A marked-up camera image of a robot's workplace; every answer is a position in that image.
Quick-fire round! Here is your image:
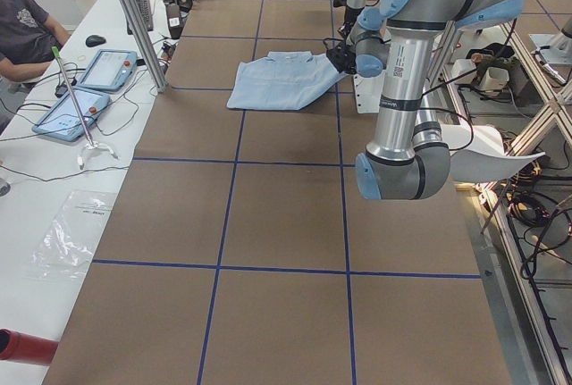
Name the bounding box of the red cylinder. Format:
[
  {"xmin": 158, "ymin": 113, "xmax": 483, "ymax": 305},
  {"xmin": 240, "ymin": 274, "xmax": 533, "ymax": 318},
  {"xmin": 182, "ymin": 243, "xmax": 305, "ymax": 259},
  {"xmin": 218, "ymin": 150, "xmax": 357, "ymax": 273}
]
[{"xmin": 1, "ymin": 329, "xmax": 59, "ymax": 366}]

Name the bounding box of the black keyboard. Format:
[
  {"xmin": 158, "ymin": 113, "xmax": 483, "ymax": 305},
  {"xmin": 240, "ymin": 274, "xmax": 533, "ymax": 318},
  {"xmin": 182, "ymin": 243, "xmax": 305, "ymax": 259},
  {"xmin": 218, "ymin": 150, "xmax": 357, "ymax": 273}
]
[{"xmin": 135, "ymin": 0, "xmax": 154, "ymax": 31}]

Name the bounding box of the clear plastic bag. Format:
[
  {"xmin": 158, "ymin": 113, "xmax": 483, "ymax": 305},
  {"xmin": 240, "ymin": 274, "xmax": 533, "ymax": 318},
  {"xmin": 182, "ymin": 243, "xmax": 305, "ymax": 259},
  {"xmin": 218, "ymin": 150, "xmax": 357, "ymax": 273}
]
[{"xmin": 25, "ymin": 190, "xmax": 117, "ymax": 282}]

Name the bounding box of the blue teach pendant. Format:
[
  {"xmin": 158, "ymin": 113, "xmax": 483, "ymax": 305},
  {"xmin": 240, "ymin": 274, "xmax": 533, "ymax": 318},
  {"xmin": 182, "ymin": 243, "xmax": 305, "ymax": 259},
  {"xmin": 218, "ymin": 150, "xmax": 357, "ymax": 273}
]
[
  {"xmin": 78, "ymin": 49, "xmax": 138, "ymax": 93},
  {"xmin": 32, "ymin": 88, "xmax": 111, "ymax": 142}
]

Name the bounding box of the green tipped metal rod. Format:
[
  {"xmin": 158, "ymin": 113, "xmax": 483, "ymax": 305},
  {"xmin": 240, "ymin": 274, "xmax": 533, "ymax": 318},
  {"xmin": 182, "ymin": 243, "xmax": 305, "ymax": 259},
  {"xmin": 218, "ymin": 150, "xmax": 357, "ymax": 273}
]
[{"xmin": 51, "ymin": 46, "xmax": 97, "ymax": 149}]

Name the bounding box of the far blue teach pendant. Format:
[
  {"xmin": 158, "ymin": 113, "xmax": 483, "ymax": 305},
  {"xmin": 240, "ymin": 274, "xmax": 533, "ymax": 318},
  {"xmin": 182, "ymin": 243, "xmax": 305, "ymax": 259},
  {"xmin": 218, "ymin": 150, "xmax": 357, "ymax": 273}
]
[{"xmin": 78, "ymin": 49, "xmax": 138, "ymax": 93}]

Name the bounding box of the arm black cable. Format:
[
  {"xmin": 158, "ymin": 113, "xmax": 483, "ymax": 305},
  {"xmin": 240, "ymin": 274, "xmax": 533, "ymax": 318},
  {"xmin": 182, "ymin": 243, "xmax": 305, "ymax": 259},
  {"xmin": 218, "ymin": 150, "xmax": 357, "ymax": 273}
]
[{"xmin": 322, "ymin": 36, "xmax": 477, "ymax": 152}]

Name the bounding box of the near blue teach pendant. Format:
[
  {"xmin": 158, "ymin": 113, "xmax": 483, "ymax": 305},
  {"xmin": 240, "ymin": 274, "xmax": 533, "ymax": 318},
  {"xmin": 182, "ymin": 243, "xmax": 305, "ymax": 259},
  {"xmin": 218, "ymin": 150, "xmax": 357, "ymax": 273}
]
[{"xmin": 32, "ymin": 88, "xmax": 111, "ymax": 142}]

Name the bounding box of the tangled cable bundle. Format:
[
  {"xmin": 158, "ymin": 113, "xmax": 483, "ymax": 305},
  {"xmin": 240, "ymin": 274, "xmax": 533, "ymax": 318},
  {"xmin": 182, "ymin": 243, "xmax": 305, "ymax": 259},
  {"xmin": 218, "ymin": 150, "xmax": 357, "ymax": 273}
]
[{"xmin": 504, "ymin": 165, "xmax": 572, "ymax": 279}]

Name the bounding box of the person in dark shirt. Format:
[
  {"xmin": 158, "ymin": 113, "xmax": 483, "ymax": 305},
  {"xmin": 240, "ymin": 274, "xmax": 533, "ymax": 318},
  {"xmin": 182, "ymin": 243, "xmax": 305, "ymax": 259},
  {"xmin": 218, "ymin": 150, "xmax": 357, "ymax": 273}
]
[{"xmin": 1, "ymin": 0, "xmax": 71, "ymax": 82}]

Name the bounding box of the aluminium frame post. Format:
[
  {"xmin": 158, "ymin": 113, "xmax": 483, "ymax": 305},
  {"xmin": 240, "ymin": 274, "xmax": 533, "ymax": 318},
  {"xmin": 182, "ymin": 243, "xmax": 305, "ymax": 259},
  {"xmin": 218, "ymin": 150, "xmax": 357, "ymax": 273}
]
[{"xmin": 119, "ymin": 0, "xmax": 167, "ymax": 93}]

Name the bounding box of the light blue button-up shirt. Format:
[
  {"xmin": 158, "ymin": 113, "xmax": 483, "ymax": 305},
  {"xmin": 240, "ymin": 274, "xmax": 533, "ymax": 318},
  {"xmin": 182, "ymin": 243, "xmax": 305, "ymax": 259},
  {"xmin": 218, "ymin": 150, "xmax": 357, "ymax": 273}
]
[{"xmin": 227, "ymin": 51, "xmax": 347, "ymax": 111}]

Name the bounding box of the white curved chair shell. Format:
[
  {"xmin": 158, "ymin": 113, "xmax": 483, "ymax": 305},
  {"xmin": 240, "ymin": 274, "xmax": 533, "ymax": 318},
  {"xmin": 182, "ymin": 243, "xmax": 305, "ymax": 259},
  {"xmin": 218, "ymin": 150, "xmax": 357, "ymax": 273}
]
[{"xmin": 442, "ymin": 124, "xmax": 544, "ymax": 183}]

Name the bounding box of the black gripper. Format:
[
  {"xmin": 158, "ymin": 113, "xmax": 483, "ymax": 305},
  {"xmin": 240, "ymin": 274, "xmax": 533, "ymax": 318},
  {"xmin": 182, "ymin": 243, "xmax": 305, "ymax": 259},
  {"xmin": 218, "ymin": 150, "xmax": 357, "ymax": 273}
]
[
  {"xmin": 326, "ymin": 44, "xmax": 357, "ymax": 74},
  {"xmin": 338, "ymin": 6, "xmax": 360, "ymax": 38}
]

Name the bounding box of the black computer mouse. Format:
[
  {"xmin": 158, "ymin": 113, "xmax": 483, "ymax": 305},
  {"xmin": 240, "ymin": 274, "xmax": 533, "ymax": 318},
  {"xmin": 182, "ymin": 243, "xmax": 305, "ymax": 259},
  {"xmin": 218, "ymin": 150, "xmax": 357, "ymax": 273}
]
[{"xmin": 85, "ymin": 35, "xmax": 106, "ymax": 48}]

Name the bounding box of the white camera mast base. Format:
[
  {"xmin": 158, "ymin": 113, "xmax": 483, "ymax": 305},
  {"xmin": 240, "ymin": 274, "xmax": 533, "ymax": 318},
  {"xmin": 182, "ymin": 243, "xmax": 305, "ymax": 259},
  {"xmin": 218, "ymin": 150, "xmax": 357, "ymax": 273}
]
[{"xmin": 353, "ymin": 72, "xmax": 384, "ymax": 114}]

